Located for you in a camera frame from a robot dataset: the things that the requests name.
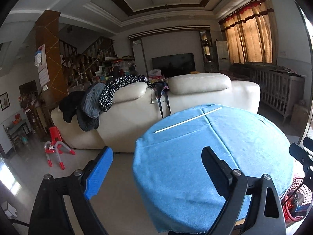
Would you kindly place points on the grey knit garment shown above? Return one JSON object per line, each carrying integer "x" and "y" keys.
{"x": 90, "y": 102}

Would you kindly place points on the white standing air conditioner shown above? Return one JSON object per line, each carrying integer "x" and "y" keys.
{"x": 223, "y": 55}

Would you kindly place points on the red plastic mesh basket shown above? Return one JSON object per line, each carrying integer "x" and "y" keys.
{"x": 297, "y": 202}

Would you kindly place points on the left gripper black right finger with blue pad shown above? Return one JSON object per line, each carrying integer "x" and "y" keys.
{"x": 252, "y": 204}

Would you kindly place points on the wooden staircase railing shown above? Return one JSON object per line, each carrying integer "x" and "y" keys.
{"x": 81, "y": 68}

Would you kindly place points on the white baby crib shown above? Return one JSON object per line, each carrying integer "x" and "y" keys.
{"x": 281, "y": 87}

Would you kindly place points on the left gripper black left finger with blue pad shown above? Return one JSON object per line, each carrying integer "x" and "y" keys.
{"x": 49, "y": 214}

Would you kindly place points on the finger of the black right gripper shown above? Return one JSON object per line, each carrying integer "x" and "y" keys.
{"x": 303, "y": 154}

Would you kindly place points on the white thin stick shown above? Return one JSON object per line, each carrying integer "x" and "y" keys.
{"x": 188, "y": 120}

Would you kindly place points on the cream leather sofa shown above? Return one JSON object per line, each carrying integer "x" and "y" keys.
{"x": 135, "y": 109}

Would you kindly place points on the black white spotted garment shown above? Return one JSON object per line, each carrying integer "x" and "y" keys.
{"x": 107, "y": 94}

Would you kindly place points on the orange window curtain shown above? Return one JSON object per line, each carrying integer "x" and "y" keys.
{"x": 251, "y": 33}

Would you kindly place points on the blue table cloth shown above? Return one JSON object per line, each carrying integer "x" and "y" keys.
{"x": 182, "y": 164}

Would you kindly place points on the red white kids chair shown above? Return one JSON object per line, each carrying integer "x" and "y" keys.
{"x": 57, "y": 146}

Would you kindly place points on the black garment on sofa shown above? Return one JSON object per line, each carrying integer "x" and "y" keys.
{"x": 70, "y": 106}

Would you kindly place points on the black flat television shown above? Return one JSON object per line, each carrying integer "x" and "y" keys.
{"x": 174, "y": 65}

